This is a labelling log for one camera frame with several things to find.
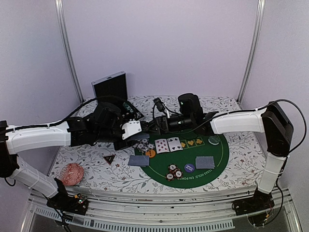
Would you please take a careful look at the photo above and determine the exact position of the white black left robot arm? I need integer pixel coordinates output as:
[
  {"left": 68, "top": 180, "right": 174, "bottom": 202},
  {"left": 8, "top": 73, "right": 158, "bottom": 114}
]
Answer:
[{"left": 0, "top": 96, "right": 149, "bottom": 210}]

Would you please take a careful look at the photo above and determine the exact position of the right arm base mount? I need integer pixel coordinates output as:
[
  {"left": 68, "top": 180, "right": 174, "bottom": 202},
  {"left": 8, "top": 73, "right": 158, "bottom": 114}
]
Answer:
[{"left": 232, "top": 190, "right": 275, "bottom": 227}]

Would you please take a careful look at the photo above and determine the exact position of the right aluminium frame post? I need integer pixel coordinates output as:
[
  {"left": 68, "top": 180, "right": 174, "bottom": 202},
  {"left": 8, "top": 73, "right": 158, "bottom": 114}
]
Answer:
[{"left": 237, "top": 0, "right": 266, "bottom": 105}]

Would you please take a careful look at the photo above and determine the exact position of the green dealer button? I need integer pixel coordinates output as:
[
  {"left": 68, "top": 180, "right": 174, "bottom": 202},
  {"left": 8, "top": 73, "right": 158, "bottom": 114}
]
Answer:
[{"left": 208, "top": 135, "right": 221, "bottom": 145}]

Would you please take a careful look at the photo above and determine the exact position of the aluminium poker chip case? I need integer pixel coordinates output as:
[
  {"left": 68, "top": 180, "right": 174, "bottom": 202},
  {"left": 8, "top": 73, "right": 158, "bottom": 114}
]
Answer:
[{"left": 92, "top": 71, "right": 144, "bottom": 120}]

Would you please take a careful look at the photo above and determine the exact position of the aluminium frame post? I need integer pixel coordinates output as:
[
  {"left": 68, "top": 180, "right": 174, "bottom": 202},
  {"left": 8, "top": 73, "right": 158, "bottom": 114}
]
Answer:
[
  {"left": 55, "top": 0, "right": 84, "bottom": 103},
  {"left": 237, "top": 0, "right": 266, "bottom": 105}
]

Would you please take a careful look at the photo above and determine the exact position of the black triangular card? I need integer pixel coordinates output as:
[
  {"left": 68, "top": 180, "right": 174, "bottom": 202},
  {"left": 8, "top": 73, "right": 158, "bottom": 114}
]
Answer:
[{"left": 103, "top": 155, "right": 115, "bottom": 165}]

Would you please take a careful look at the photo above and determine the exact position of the orange big blind button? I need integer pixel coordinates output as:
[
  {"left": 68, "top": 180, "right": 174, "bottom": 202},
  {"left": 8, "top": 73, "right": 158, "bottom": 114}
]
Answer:
[{"left": 145, "top": 149, "right": 156, "bottom": 158}]

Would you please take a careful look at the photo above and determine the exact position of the round green poker mat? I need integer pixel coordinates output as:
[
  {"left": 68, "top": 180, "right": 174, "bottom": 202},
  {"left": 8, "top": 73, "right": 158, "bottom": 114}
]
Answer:
[{"left": 133, "top": 132, "right": 229, "bottom": 189}]

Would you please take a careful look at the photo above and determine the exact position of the dealt playing card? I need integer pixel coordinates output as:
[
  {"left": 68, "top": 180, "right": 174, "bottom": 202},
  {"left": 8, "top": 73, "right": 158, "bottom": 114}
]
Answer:
[
  {"left": 195, "top": 156, "right": 215, "bottom": 169},
  {"left": 128, "top": 155, "right": 150, "bottom": 167}
]

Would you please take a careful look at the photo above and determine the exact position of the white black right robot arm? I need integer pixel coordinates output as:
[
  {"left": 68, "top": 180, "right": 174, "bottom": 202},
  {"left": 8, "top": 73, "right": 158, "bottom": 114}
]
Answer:
[{"left": 152, "top": 93, "right": 294, "bottom": 211}]

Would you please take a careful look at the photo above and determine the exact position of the left aluminium frame post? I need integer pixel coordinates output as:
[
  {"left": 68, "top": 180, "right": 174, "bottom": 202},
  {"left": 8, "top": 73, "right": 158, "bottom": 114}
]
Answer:
[{"left": 55, "top": 0, "right": 84, "bottom": 103}]

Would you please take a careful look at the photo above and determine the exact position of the aluminium front rail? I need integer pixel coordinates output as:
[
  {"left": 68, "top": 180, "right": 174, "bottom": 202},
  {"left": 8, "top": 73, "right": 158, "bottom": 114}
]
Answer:
[{"left": 24, "top": 186, "right": 300, "bottom": 232}]

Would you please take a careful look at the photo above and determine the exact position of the purple small blind button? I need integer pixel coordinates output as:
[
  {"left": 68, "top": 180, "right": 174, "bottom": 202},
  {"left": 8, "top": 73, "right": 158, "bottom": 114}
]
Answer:
[{"left": 184, "top": 163, "right": 195, "bottom": 173}]

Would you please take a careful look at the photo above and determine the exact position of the red patterned bowl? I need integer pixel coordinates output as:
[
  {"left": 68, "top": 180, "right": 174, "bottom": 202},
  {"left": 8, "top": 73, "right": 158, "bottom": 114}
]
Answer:
[{"left": 59, "top": 163, "right": 84, "bottom": 186}]

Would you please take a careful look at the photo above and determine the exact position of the four of clubs card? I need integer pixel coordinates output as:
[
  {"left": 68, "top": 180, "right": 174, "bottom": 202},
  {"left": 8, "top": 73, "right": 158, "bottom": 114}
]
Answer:
[{"left": 167, "top": 137, "right": 183, "bottom": 152}]

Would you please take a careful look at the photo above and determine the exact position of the right poker chip stack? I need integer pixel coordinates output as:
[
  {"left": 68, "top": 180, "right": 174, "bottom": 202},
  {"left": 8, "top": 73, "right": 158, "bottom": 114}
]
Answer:
[{"left": 123, "top": 102, "right": 135, "bottom": 114}]

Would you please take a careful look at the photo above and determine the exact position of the red black 100 chip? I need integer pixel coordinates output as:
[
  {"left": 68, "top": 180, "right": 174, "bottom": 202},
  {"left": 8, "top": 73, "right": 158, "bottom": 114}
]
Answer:
[{"left": 168, "top": 164, "right": 178, "bottom": 173}]

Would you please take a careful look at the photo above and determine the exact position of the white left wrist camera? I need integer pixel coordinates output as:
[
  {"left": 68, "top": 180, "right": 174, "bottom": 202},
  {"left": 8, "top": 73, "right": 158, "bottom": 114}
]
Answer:
[{"left": 121, "top": 120, "right": 142, "bottom": 140}]

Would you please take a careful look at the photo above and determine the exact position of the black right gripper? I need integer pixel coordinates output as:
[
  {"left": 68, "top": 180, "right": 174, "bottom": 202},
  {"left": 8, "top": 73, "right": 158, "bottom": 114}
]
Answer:
[{"left": 144, "top": 115, "right": 194, "bottom": 136}]

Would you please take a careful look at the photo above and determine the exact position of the eight of diamonds card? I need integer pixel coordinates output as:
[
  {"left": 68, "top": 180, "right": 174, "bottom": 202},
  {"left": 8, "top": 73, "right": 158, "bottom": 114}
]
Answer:
[{"left": 154, "top": 139, "right": 170, "bottom": 154}]

